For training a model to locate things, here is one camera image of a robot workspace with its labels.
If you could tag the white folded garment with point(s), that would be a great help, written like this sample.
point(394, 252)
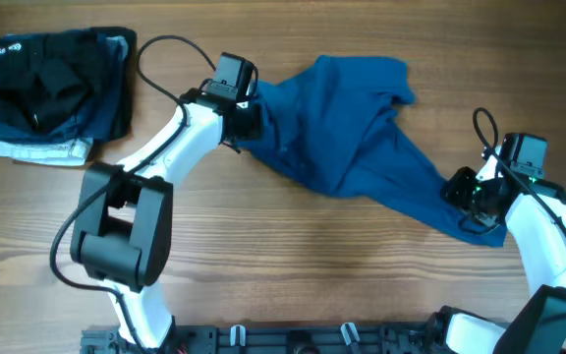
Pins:
point(71, 153)

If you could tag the blue polo shirt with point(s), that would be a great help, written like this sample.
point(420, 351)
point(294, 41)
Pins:
point(332, 128)

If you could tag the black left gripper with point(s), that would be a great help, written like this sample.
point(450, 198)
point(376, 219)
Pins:
point(250, 124)

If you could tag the black folded garment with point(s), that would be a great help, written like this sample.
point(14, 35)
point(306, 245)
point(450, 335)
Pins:
point(42, 83)

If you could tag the navy folded garment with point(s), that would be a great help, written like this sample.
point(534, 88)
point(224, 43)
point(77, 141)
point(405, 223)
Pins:
point(84, 123)

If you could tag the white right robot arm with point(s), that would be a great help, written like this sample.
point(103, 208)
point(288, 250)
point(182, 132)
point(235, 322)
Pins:
point(510, 191)

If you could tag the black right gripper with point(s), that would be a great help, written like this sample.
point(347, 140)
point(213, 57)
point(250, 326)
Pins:
point(460, 191)

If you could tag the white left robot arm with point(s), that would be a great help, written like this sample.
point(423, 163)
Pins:
point(122, 226)

